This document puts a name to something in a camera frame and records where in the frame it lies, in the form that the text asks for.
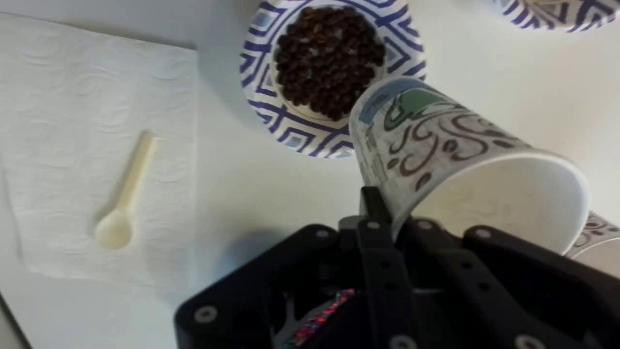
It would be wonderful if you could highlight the empty blue patterned paper plate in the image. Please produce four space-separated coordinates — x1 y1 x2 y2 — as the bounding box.
491 0 620 36

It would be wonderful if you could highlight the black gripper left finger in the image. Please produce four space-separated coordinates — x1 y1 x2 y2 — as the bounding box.
172 185 421 349

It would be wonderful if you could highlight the patterned paper coffee cup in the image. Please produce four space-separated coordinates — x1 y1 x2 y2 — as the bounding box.
346 76 592 259
563 210 620 262

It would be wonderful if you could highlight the blue patterned plate holding beans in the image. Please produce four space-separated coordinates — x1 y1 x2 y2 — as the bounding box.
237 0 427 162

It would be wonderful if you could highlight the pile of coffee beans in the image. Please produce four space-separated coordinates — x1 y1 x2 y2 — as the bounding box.
272 5 389 125

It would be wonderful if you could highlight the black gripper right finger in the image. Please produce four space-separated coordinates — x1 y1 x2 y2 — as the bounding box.
394 218 620 349

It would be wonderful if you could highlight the white paper napkin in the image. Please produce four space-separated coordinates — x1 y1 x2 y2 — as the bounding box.
0 12 199 301

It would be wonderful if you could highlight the cream plastic spoon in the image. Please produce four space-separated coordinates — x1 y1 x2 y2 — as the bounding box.
90 129 158 255

